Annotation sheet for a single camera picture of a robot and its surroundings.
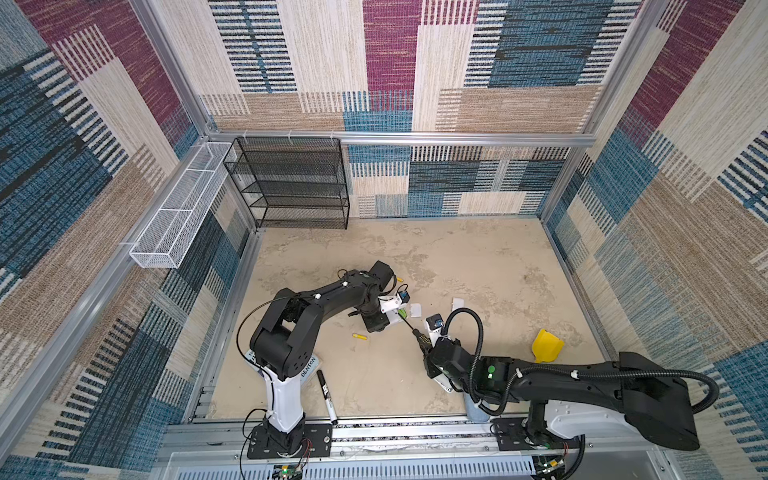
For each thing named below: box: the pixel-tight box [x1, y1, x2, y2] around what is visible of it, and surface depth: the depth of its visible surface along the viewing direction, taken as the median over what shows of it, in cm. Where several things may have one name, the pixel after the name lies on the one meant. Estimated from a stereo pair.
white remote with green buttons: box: [385, 308, 409, 324], surface depth 95 cm
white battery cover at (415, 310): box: [410, 303, 422, 318], surface depth 98 cm
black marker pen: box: [316, 369, 339, 425], surface depth 81 cm
